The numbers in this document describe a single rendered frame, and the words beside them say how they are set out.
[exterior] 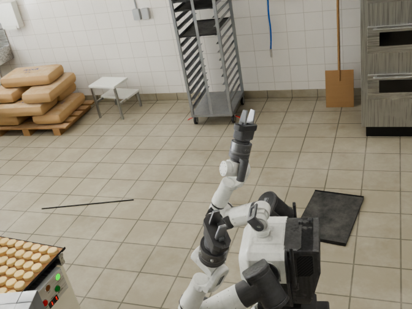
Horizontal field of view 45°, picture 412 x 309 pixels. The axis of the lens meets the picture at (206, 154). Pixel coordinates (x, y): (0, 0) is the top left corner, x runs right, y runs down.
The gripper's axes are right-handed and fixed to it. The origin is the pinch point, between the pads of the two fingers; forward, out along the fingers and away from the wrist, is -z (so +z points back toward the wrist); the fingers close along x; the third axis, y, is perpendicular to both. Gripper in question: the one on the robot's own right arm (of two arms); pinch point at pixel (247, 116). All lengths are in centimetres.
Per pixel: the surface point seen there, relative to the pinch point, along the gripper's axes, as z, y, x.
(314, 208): 97, 41, -185
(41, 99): 107, 402, -161
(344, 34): -37, 134, -350
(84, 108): 120, 403, -226
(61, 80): 86, 415, -195
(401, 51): -34, 42, -275
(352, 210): 89, 14, -194
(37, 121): 138, 415, -168
